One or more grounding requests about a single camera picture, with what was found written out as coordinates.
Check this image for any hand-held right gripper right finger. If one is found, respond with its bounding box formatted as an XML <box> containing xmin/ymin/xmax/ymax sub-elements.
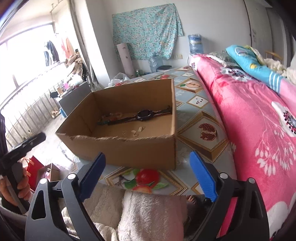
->
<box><xmin>185</xmin><ymin>151</ymin><xmax>270</xmax><ymax>241</ymax></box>

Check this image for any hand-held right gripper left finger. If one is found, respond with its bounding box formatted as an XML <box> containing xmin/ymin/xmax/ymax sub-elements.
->
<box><xmin>24</xmin><ymin>152</ymin><xmax>106</xmax><ymax>241</ymax></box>

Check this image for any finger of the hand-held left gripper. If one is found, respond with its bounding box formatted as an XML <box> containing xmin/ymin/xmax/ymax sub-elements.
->
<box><xmin>16</xmin><ymin>133</ymin><xmax>47</xmax><ymax>151</ymax></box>

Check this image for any brown cardboard box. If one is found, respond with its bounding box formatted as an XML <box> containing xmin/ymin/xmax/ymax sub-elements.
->
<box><xmin>55</xmin><ymin>79</ymin><xmax>177</xmax><ymax>171</ymax></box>

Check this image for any black wristwatch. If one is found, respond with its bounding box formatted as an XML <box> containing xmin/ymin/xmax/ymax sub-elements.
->
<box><xmin>107</xmin><ymin>105</ymin><xmax>173</xmax><ymax>126</ymax></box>

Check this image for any person's left hand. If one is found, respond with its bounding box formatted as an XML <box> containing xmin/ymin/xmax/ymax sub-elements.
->
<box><xmin>0</xmin><ymin>158</ymin><xmax>32</xmax><ymax>207</ymax></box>

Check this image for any red gift bag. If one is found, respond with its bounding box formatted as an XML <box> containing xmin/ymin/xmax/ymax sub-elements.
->
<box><xmin>26</xmin><ymin>156</ymin><xmax>45</xmax><ymax>192</ymax></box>

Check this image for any small cardboard box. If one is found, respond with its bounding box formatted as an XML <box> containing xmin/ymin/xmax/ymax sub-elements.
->
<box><xmin>38</xmin><ymin>163</ymin><xmax>62</xmax><ymax>183</ymax></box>

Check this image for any fruit print tablecloth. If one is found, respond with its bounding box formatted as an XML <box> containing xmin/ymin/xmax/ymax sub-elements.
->
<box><xmin>97</xmin><ymin>66</ymin><xmax>238</xmax><ymax>197</ymax></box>

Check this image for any dark grey cabinet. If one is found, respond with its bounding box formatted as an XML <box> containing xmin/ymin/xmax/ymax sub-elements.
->
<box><xmin>58</xmin><ymin>81</ymin><xmax>93</xmax><ymax>116</ymax></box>

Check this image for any pink floral blanket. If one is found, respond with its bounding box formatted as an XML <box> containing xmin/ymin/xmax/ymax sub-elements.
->
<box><xmin>188</xmin><ymin>54</ymin><xmax>296</xmax><ymax>239</ymax></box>

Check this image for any white fluffy robe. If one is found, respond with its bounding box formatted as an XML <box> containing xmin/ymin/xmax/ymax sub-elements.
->
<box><xmin>58</xmin><ymin>184</ymin><xmax>192</xmax><ymax>241</ymax></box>

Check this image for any pile of patterned cloth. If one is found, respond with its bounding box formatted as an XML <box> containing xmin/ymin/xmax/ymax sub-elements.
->
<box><xmin>66</xmin><ymin>52</ymin><xmax>88</xmax><ymax>75</ymax></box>

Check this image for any dark hanging jacket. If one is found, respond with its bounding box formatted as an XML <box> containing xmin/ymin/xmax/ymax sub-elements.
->
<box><xmin>44</xmin><ymin>40</ymin><xmax>59</xmax><ymax>65</ymax></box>

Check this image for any pink hanging garment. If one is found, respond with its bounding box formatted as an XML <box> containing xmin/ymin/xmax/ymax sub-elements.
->
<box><xmin>60</xmin><ymin>37</ymin><xmax>74</xmax><ymax>59</ymax></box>

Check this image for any white plastic bag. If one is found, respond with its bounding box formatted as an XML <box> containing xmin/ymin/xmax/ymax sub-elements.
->
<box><xmin>109</xmin><ymin>72</ymin><xmax>130</xmax><ymax>87</ymax></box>

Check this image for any grey lace blanket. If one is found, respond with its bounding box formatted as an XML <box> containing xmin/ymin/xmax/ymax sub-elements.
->
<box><xmin>207</xmin><ymin>51</ymin><xmax>243</xmax><ymax>70</ymax></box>

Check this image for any white paper roll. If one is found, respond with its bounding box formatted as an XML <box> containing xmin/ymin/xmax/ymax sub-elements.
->
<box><xmin>116</xmin><ymin>42</ymin><xmax>136</xmax><ymax>79</ymax></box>

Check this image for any clear empty water jug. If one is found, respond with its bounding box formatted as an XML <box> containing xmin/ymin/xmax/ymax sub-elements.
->
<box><xmin>149</xmin><ymin>56</ymin><xmax>164</xmax><ymax>73</ymax></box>

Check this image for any blue cartoon pillow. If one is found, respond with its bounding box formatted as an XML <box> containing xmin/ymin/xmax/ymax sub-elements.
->
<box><xmin>225</xmin><ymin>44</ymin><xmax>289</xmax><ymax>93</ymax></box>

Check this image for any blue water jug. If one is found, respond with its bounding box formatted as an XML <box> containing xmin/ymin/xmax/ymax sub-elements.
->
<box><xmin>188</xmin><ymin>34</ymin><xmax>204</xmax><ymax>55</ymax></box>

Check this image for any white knit cloth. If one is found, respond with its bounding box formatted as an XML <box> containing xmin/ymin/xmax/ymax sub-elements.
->
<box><xmin>245</xmin><ymin>45</ymin><xmax>296</xmax><ymax>79</ymax></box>

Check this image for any turquoise floral cloth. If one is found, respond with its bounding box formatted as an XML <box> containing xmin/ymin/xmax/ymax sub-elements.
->
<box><xmin>112</xmin><ymin>3</ymin><xmax>184</xmax><ymax>61</ymax></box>

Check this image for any white door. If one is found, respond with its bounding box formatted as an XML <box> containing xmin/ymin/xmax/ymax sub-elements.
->
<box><xmin>243</xmin><ymin>0</ymin><xmax>278</xmax><ymax>56</ymax></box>

